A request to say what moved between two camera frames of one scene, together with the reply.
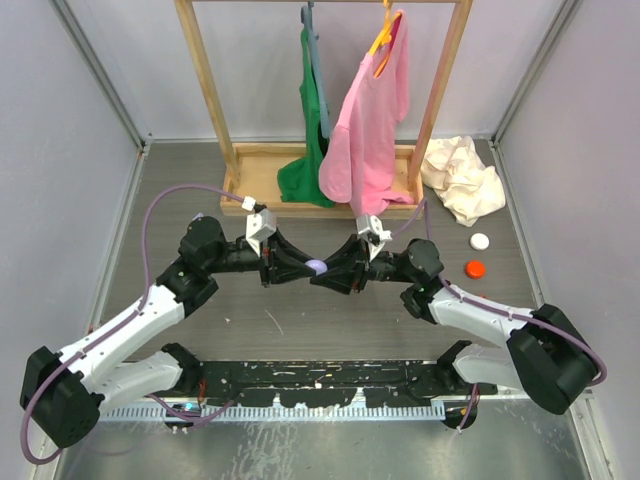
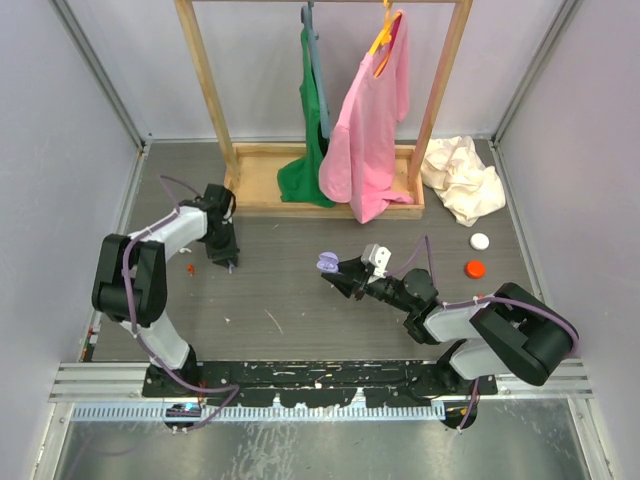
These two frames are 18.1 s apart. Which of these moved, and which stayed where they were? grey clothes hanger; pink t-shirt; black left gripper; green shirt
Moved: black left gripper
Stayed: pink t-shirt; grey clothes hanger; green shirt
